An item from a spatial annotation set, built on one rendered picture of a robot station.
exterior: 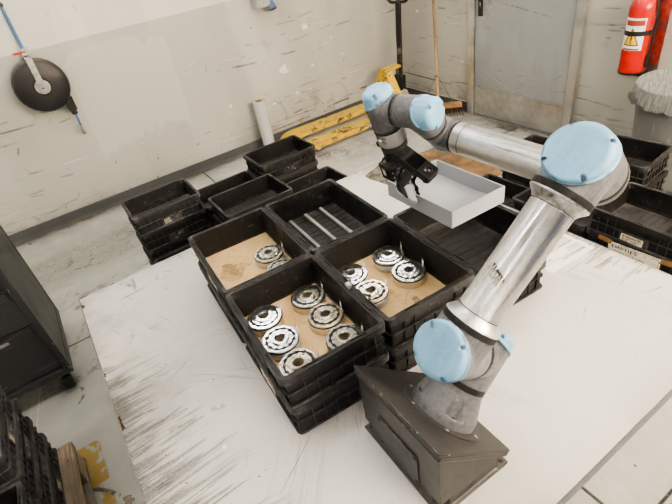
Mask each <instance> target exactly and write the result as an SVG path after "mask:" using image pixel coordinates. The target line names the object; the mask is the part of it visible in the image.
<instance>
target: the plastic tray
mask: <svg viewBox="0 0 672 504"><path fill-rule="evenodd" d="M431 163H432V164H434V165H435V166H436V167H438V173H437V176H436V177H435V178H434V179H433V180H432V181H431V182H430V183H428V184H426V183H424V187H423V192H422V196H420V195H418V194H416V191H415V189H414V188H413V193H414V194H415V196H416V199H417V200H418V201H417V204H416V205H415V204H412V203H410V202H409V201H408V200H407V199H406V198H405V197H404V196H402V195H400V194H399V193H398V192H397V191H396V188H397V187H396V183H397V182H396V181H395V182H392V181H390V180H388V195H389V196H391V197H393V198H395V199H397V200H398V201H400V202H402V203H404V204H406V205H408V206H410V207H412V208H414V209H416V210H418V211H419V212H421V213H423V214H425V215H427V216H429V217H431V218H433V219H435V220H437V221H438V222H440V223H442V224H444V225H446V226H448V227H450V228H454V227H456V226H458V225H460V224H462V223H464V222H466V221H468V220H470V219H472V218H474V217H476V216H478V215H479V214H481V213H483V212H485V211H487V210H489V209H491V208H493V207H495V206H497V205H499V204H501V203H503V202H504V195H505V186H504V185H501V184H499V183H496V182H494V181H491V180H489V179H486V178H483V177H481V176H478V175H476V174H473V173H471V172H468V171H465V170H463V169H460V168H458V167H455V166H453V165H450V164H447V163H445V162H442V161H440V160H434V161H432V162H431Z"/></svg>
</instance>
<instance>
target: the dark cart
mask: <svg viewBox="0 0 672 504"><path fill-rule="evenodd" d="M71 371H74V369H73V365H72V361H71V357H70V353H69V349H68V345H67V341H66V337H65V333H64V329H63V326H62V322H61V318H60V314H59V310H58V309H57V307H56V306H55V304H54V303H53V301H52V300H51V298H50V297H49V296H48V294H47V293H46V291H45V290H44V288H43V287H42V285H41V284H40V282H39V281H38V279H37V278H36V276H35V275H34V273H33V272H32V270H31V269H30V267H29V266H28V264H27V263H26V262H25V260H24V259H23V257H22V256H21V254H20V253H19V251H18V250H17V248H16V247H15V245H14V244H13V242H12V241H11V239H10V238H9V236H8V235H7V233H6V232H5V231H4V229H3V228H2V226H1V225H0V385H1V390H2V392H5V393H6V397H7V398H8V399H13V400H14V401H15V400H17V399H19V398H21V397H23V396H25V395H27V394H29V393H31V392H33V391H34V390H36V389H38V388H40V387H42V386H44V385H46V384H48V383H50V382H52V381H54V380H56V379H58V378H60V377H62V379H63V381H64V382H65V383H66V384H67V385H68V386H69V387H70V388H71V387H73V386H75V385H76V383H75V381H74V379H73V376H72V375H71V374H70V372H71Z"/></svg>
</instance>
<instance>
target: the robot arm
mask: <svg viewBox="0 0 672 504"><path fill-rule="evenodd" d="M362 101H363V104H364V107H365V112H366V113H367V116H368V118H369V121H370V123H371V126H372V129H373V131H374V134H375V136H376V139H377V142H376V144H377V146H378V147H380V148H381V150H382V152H383V155H384V157H383V158H382V160H381V161H380V162H379V163H378V165H379V167H380V170H381V172H382V175H383V177H384V178H385V179H388V180H390V181H392V182H395V181H396V182H397V183H396V187H397V188H396V191H397V192H398V193H399V194H400V195H402V196H404V197H405V198H406V199H407V200H408V201H409V202H410V203H412V204H415V205H416V204H417V201H418V200H417V199H416V196H415V194H414V193H413V188H414V189H415V191H416V194H418V195H420V196H422V192H423V187H424V183H426V184H428V183H430V182H431V181H432V180H433V179H434V178H435V177H436V176H437V173H438V167H436V166H435V165H434V164H432V163H431V162H430V161H428V160H427V159H425V158H424V157H423V156H421V155H420V154H419V153H417V152H416V151H415V150H413V149H412V148H410V147H409V146H408V145H407V144H408V140H407V134H406V131H405V128H409V129H411V130H413V131H414V132H415V133H417V134H418V135H419V136H421V137H422V138H423V139H425V140H426V141H427V142H429V143H430V144H431V145H432V146H433V147H434V148H435V149H437V150H440V151H442V152H453V153H455V154H458V155H461V156H464V157H467V158H470V159H473V160H476V161H478V162H481V163H484V164H487V165H490V166H493V167H496V168H499V169H501V170H504V171H507V172H510V173H513V174H516V175H519V176H522V177H524V178H527V179H530V180H531V181H530V187H531V196H530V198H529V199H528V201H527V202H526V204H525V205H524V207H523V208H522V210H521V211H520V212H519V214H518V215H517V217H516V218H515V220H514V221H513V223H512V224H511V225H510V227H509V228H508V230H507V231H506V233H505V234H504V236H503V237H502V238H501V240H500V241H499V243H498V244H497V246H496V247H495V249H494V250H493V251H492V253H491V254H490V256H489V257H488V259H487V260H486V262H485V263H484V265H483V266H482V267H481V269H480V270H479V272H478V273H477V275H476V276H475V278H474V279H473V280H472V282H471V283H470V285H469V286H468V288H467V289H466V291H465V292H464V293H463V295H462V296H461V298H460V299H459V300H457V301H452V302H448V303H447V304H446V306H445V307H444V308H443V310H442V311H441V313H440V314H439V316H438V317H437V319H432V320H430V321H428V322H426V323H424V324H423V325H422V326H421V327H420V328H419V329H418V331H417V333H416V335H415V337H414V342H413V351H414V356H415V360H416V362H417V364H418V366H419V368H420V369H421V370H422V372H423V373H424V374H425V375H427V377H425V378H424V379H423V380H422V381H421V382H420V383H418V384H417V386H416V387H415V389H414V390H413V392H412V395H413V398H414V400H415V401H416V403H417V404H418V405H419V407H420V408H421V409H422V410H423V411H424V412H425V413H427V414H428V415H429V416H430V417H431V418H433V419H434V420H435V421H437V422H438V423H440V424H442V425H443V426H445V427H447V428H449V429H451V430H453V431H455V432H458V433H462V434H470V433H472V431H473V430H474V428H475V426H476V424H477V420H478V415H479V410H480V406H481V401H482V399H483V397H484V395H485V394H486V392H487V391H488V389H489V387H490V386H491V384H492V383H493V381H494V379H495V378H496V376H497V375H498V373H499V371H500V370H501V368H502V367H503V365H504V363H505V362H506V360H507V359H508V357H510V356H511V352H512V350H513V348H514V346H515V342H514V340H513V339H512V338H511V337H509V336H508V335H506V334H505V333H503V332H502V331H500V330H499V329H498V325H499V324H500V322H501V321H502V319H503V318H504V317H505V315H506V314H507V313H508V311H509V310H510V308H511V307H512V306H513V304H514V303H515V301H516V300H517V299H518V297H519V296H520V295H521V293H522V292H523V290H524V289H525V288H526V286H527V285H528V283H529V282H530V281H531V279H532V278H533V277H534V275H535V274H536V272H537V271H538V270H539V268H540V267H541V265H542V264H543V263H544V261H545V260H546V259H547V257H548V256H549V254H550V253H551V252H552V250H553V249H554V247H555V246H556V245H557V243H558V242H559V241H560V239H561V238H562V236H563V235H564V234H565V232H566V231H567V229H568V228H569V227H570V225H571V224H572V223H573V221H574V220H575V219H577V218H580V217H585V216H589V215H590V213H591V212H592V211H593V209H594V208H595V206H600V205H604V204H607V203H609V202H611V201H613V200H615V199H616V198H618V197H619V196H620V195H621V194H622V193H623V191H624V190H625V189H626V187H627V185H628V182H629V180H630V167H629V163H628V161H627V159H626V157H625V155H624V153H623V151H622V145H621V143H620V141H619V139H618V138H617V136H616V135H615V134H613V132H612V131H611V130H610V129H608V128H607V127H606V126H604V125H602V124H600V123H596V122H592V121H579V122H574V123H571V124H567V125H565V126H563V127H561V128H559V129H558V130H556V131H555V132H554V133H553V134H552V135H551V136H550V137H549V138H548V139H547V140H546V142H545V144H544V145H540V144H537V143H533V142H530V141H527V140H523V139H520V138H516V137H513V136H509V135H506V134H503V133H499V132H496V131H492V130H489V129H485V128H482V127H479V126H475V125H472V124H468V123H465V122H461V121H458V120H454V119H451V118H449V117H447V116H446V115H445V107H444V105H443V101H442V100H441V99H440V98H439V97H437V96H430V95H427V94H421V95H411V94H397V93H393V89H392V88H391V86H390V84H388V83H387V82H377V83H374V84H372V85H370V86H369V87H367V88H366V90H364V92H363V93H362ZM384 160H385V161H384ZM383 161H384V162H383ZM382 169H384V170H385V172H386V175H384V173H383V170H382Z"/></svg>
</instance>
